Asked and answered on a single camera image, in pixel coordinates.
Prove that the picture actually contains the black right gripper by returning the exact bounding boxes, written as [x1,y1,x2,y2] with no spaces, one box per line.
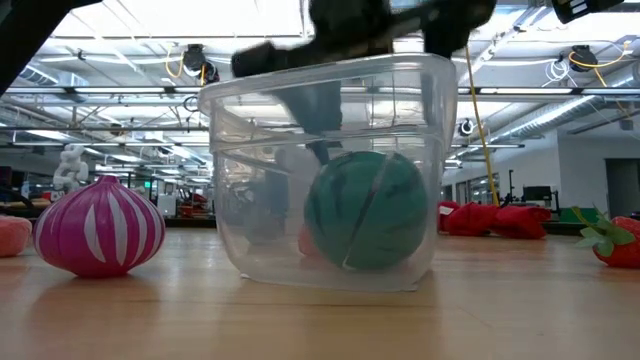
[229,0,499,167]

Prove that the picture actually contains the green watermelon toy ball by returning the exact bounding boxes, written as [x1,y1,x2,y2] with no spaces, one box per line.
[303,149,430,273]

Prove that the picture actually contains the clear plastic tupperware container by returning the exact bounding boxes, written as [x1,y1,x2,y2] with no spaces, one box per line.
[197,52,459,294]

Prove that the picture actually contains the pink peach toy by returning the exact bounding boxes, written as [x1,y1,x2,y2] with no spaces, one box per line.
[0,215,33,259]
[297,223,321,259]

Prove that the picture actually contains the purple striped onion toy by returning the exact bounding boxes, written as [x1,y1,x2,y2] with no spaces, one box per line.
[32,174,167,280]

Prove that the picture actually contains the large leafy strawberry toy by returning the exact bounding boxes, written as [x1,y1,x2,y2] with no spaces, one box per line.
[571,203,640,270]

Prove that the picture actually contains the black tripod stand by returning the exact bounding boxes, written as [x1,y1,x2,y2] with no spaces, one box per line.
[502,168,519,207]

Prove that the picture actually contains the red cloth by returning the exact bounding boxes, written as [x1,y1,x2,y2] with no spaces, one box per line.
[437,200,553,241]

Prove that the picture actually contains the long ceiling light bar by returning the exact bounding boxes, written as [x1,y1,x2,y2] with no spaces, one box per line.
[4,85,201,97]
[472,86,640,97]

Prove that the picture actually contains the black computer monitor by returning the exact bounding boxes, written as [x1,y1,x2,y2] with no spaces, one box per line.
[519,184,561,216]

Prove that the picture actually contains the white twisted figure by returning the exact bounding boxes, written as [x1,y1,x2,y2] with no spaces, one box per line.
[52,143,90,194]

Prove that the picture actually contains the green box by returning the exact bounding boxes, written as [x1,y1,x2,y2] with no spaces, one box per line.
[558,207,599,225]

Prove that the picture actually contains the dark door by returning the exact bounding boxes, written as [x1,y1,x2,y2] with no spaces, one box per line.
[604,158,640,220]

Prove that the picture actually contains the black ceiling cable reel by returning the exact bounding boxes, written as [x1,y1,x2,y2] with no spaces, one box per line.
[180,43,220,85]
[568,44,600,74]

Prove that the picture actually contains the yellow hanging cable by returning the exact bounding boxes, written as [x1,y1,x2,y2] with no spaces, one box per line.
[463,44,501,207]

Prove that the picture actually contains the silver ventilation duct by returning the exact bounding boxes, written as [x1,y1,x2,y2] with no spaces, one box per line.
[487,62,640,147]
[19,63,91,89]

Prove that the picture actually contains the white cable bundle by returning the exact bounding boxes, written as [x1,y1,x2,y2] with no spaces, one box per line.
[542,58,572,89]

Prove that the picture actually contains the yellow reel cable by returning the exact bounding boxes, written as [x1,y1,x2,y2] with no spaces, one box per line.
[568,41,632,121]

